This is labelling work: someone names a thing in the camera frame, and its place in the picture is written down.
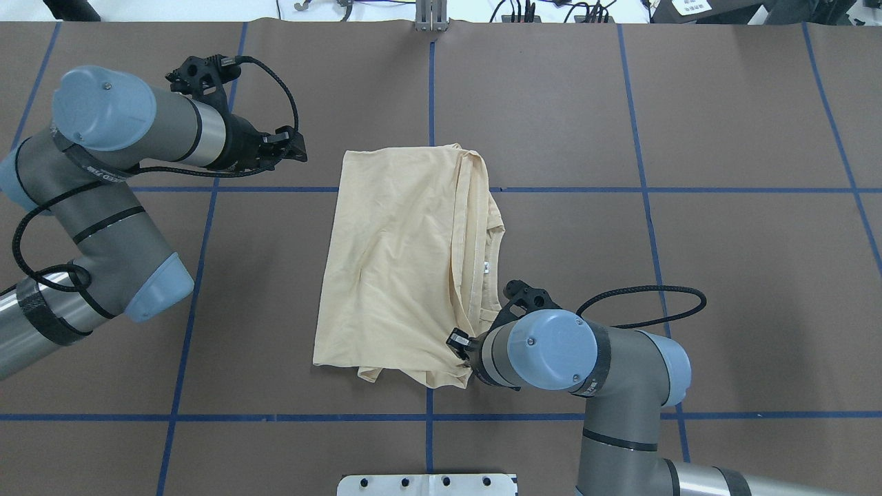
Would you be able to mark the aluminium frame post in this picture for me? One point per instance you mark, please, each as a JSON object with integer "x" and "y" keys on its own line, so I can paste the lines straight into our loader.
{"x": 431, "y": 15}

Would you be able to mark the black water bottle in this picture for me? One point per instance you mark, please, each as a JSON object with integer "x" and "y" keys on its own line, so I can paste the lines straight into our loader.
{"x": 73, "y": 10}

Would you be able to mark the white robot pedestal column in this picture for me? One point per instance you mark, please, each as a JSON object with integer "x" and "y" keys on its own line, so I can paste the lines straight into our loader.
{"x": 430, "y": 484}

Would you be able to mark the cream long-sleeve printed shirt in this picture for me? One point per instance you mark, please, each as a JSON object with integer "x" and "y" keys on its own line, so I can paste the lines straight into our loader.
{"x": 413, "y": 255}

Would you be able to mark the black box with label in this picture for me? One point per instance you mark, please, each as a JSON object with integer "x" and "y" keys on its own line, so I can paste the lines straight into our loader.
{"x": 704, "y": 12}

